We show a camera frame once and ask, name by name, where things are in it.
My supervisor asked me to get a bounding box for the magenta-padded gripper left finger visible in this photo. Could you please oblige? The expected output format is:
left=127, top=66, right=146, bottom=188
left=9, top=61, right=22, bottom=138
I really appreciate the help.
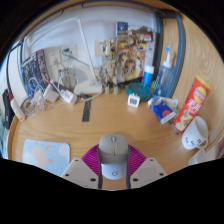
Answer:
left=60, top=143, right=103, bottom=190

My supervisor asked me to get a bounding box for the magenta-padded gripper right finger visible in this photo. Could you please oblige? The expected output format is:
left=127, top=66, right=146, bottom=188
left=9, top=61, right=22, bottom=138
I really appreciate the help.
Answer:
left=126, top=143, right=168, bottom=190

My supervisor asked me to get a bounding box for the white grey computer mouse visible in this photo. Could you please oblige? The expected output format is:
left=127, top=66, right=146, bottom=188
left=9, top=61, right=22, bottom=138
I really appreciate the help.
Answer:
left=97, top=134, right=130, bottom=181

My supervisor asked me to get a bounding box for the pastel cloud print mouse pad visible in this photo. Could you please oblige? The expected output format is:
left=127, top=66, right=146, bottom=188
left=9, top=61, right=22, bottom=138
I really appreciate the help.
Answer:
left=21, top=138, right=72, bottom=178

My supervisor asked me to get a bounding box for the clear plastic cup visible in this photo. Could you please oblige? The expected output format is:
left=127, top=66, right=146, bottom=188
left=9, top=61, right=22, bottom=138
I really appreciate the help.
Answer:
left=188, top=146, right=209, bottom=167

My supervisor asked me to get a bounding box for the white cat-face mug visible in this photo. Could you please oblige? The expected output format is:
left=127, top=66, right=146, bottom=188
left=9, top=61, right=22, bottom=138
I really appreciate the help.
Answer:
left=181, top=115, right=210, bottom=151

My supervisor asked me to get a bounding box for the blue tissue packet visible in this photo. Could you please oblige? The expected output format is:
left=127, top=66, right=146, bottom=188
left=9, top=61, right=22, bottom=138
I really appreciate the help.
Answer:
left=147, top=96, right=179, bottom=125

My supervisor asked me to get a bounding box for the black flat strip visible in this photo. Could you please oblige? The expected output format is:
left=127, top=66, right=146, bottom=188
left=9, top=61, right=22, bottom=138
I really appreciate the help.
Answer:
left=81, top=99, right=92, bottom=123

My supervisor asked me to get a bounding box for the small white desk clock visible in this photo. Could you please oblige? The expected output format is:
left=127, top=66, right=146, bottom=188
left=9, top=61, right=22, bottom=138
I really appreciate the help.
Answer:
left=127, top=93, right=141, bottom=108

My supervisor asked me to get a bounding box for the white power strip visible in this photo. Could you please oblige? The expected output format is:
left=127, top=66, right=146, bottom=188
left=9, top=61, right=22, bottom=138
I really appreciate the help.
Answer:
left=59, top=89, right=78, bottom=105

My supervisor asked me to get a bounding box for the teal round container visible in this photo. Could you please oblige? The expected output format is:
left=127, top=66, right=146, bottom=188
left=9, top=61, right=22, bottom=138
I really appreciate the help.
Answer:
left=125, top=81, right=153, bottom=103

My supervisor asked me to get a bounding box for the red chip canister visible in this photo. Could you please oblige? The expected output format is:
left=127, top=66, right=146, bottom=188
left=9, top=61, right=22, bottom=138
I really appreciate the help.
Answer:
left=172, top=74, right=211, bottom=133

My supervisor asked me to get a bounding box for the white charger block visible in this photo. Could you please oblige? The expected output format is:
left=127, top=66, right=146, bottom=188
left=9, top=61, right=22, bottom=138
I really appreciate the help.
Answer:
left=43, top=83, right=60, bottom=103

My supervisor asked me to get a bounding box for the blue spray bottle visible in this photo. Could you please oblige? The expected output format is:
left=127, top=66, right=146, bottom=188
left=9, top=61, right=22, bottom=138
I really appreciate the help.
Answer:
left=153, top=45, right=175, bottom=99

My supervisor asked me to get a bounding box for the blue white can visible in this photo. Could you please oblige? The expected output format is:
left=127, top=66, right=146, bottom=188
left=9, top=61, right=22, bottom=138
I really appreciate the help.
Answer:
left=141, top=64, right=155, bottom=88

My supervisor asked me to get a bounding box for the beige robot model figure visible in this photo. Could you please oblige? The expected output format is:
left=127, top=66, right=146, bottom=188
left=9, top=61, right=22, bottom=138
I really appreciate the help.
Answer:
left=99, top=38, right=122, bottom=96

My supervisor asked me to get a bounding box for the blue robot model kit box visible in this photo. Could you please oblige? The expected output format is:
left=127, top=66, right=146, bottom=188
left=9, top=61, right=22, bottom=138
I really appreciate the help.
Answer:
left=19, top=49, right=51, bottom=99

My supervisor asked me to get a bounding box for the colourful model kit box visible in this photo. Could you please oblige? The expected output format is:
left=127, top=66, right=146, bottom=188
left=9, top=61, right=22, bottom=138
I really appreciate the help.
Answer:
left=115, top=21, right=157, bottom=83

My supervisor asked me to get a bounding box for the white cable tangle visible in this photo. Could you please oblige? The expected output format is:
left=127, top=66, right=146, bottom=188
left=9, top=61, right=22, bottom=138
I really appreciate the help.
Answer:
left=20, top=69, right=101, bottom=118

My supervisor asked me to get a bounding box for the white wall socket plate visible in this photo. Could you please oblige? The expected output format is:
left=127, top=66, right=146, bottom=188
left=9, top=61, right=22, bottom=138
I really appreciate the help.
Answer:
left=61, top=46, right=78, bottom=64
left=45, top=49, right=63, bottom=67

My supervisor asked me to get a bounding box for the grey metal desk frame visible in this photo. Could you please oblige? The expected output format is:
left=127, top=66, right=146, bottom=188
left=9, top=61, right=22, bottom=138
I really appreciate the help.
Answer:
left=6, top=9, right=187, bottom=99

